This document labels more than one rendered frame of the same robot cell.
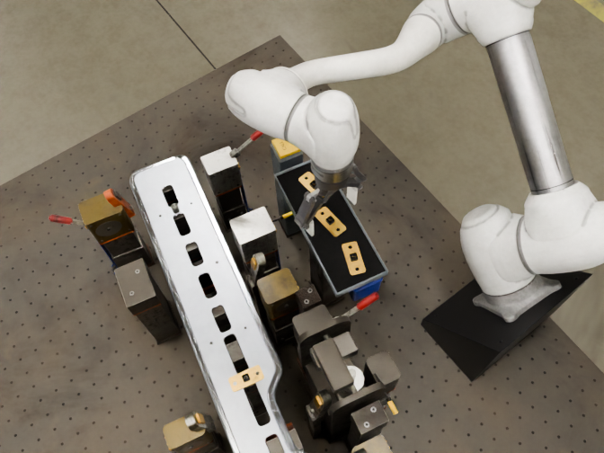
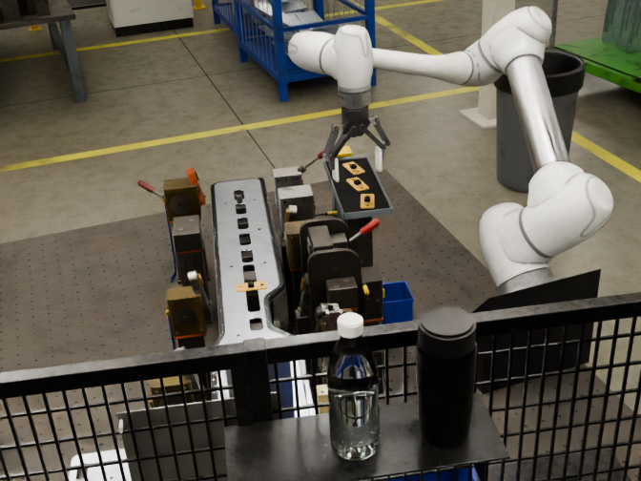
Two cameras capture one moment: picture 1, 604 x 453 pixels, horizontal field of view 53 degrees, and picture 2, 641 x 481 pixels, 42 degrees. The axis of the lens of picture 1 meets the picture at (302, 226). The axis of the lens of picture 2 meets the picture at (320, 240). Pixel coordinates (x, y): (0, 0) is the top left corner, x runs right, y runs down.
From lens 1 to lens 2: 156 cm
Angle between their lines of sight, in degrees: 35
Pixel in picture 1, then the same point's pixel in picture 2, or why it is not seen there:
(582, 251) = (565, 203)
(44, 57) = not seen: hidden behind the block
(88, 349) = (125, 321)
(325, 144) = (342, 53)
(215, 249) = (261, 222)
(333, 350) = (323, 230)
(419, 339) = not seen: hidden behind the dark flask
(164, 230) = (225, 210)
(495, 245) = (502, 223)
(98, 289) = (153, 288)
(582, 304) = not seen: outside the picture
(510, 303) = (516, 286)
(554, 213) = (545, 177)
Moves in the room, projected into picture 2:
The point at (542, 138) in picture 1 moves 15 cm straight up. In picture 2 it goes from (541, 126) to (545, 73)
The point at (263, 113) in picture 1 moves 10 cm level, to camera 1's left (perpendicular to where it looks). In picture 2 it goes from (308, 45) to (273, 44)
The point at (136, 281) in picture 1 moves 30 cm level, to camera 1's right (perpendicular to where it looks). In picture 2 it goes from (187, 224) to (282, 231)
